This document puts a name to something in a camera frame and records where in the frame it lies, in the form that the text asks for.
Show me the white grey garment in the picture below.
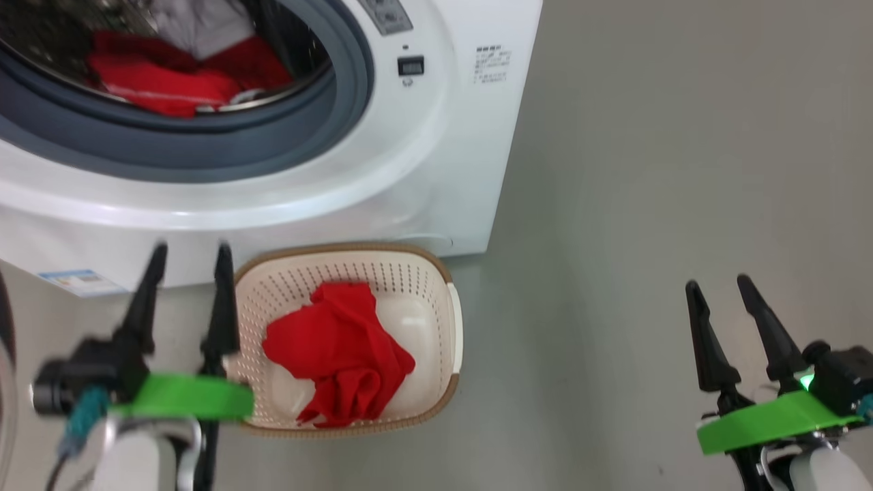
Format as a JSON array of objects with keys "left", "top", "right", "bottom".
[{"left": 147, "top": 0, "right": 256, "bottom": 61}]

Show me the black round washing machine door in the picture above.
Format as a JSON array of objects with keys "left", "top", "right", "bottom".
[{"left": 0, "top": 269, "right": 20, "bottom": 478}]

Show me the teal-plug left camera cable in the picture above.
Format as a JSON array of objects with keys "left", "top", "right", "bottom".
[{"left": 44, "top": 389, "right": 110, "bottom": 491}]

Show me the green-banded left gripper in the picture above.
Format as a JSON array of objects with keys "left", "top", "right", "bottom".
[{"left": 111, "top": 241, "right": 255, "bottom": 491}]

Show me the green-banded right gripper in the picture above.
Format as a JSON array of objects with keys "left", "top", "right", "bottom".
[{"left": 685, "top": 273, "right": 863, "bottom": 491}]

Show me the white front-load washing machine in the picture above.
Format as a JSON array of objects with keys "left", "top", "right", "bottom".
[{"left": 0, "top": 0, "right": 544, "bottom": 298}]

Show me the grey warning sticker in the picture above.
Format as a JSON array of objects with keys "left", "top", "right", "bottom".
[{"left": 358, "top": 0, "right": 414, "bottom": 36}]

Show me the cream perforated laundry basket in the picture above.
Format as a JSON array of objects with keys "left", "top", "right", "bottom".
[{"left": 228, "top": 242, "right": 464, "bottom": 438}]

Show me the blue white energy label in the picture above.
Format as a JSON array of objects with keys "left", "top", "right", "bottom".
[{"left": 38, "top": 269, "right": 128, "bottom": 298}]

